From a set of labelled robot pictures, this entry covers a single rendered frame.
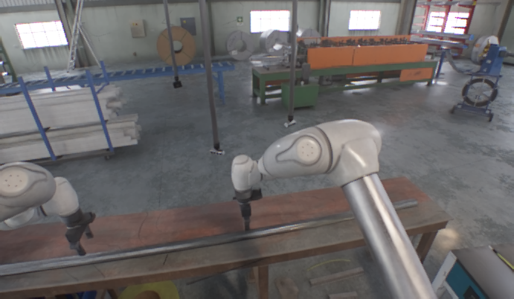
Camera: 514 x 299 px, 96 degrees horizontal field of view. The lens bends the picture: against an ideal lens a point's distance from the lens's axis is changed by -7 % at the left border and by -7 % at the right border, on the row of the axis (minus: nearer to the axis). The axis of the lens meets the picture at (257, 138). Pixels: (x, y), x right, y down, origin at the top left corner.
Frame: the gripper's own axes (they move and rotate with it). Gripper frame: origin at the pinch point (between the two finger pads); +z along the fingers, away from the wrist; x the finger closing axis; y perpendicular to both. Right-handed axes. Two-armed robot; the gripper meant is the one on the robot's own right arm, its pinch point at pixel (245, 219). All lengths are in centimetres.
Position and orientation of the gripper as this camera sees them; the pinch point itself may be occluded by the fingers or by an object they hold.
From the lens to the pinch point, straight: 137.8
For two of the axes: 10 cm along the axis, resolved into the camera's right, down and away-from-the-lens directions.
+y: -9.8, 1.1, -1.7
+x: 2.0, 4.4, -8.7
